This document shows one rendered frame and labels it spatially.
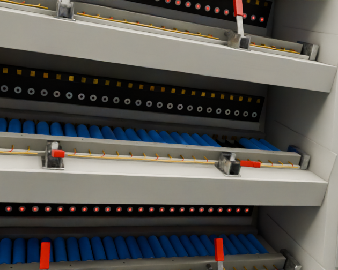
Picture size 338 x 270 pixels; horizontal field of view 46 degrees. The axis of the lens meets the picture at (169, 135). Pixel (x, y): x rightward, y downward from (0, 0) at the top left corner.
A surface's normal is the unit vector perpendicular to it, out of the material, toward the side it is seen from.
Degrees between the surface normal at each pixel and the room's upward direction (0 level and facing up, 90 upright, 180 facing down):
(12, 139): 108
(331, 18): 90
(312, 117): 90
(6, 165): 18
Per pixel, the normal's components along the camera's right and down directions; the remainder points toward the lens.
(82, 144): 0.31, 0.33
